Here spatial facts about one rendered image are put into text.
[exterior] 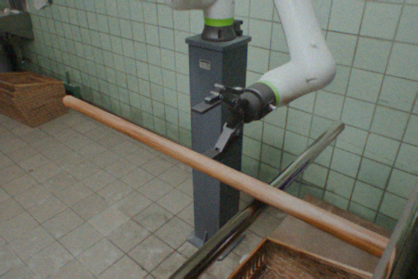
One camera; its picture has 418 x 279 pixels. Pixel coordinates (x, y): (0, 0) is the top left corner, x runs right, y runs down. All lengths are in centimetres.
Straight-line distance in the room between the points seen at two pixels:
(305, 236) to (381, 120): 75
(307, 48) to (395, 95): 95
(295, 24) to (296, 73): 12
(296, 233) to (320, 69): 72
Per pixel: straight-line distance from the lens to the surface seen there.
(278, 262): 119
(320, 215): 54
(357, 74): 180
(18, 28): 424
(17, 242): 239
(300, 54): 90
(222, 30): 141
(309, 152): 74
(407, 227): 21
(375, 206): 210
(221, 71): 139
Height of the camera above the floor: 157
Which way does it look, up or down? 30 degrees down
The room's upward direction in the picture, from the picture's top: straight up
